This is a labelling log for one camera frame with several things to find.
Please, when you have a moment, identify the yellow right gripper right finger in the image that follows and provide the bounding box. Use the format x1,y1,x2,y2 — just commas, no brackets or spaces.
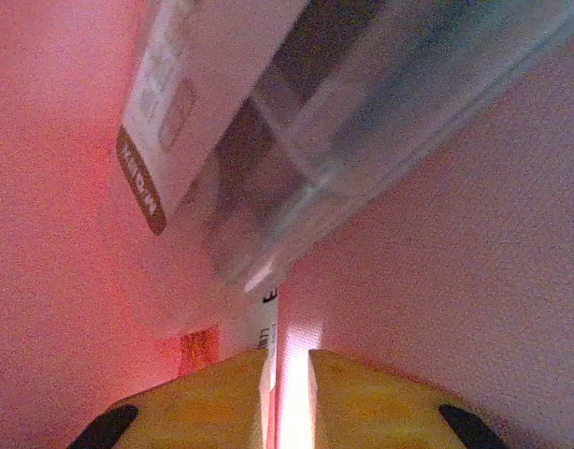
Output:
308,350,508,449

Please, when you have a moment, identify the pink school backpack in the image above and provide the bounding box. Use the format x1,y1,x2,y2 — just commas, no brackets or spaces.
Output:
0,0,574,449

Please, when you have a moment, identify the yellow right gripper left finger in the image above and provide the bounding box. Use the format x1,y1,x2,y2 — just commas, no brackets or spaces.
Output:
66,348,269,449

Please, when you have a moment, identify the white marker with red cap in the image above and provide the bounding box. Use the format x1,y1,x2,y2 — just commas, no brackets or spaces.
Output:
247,287,281,449

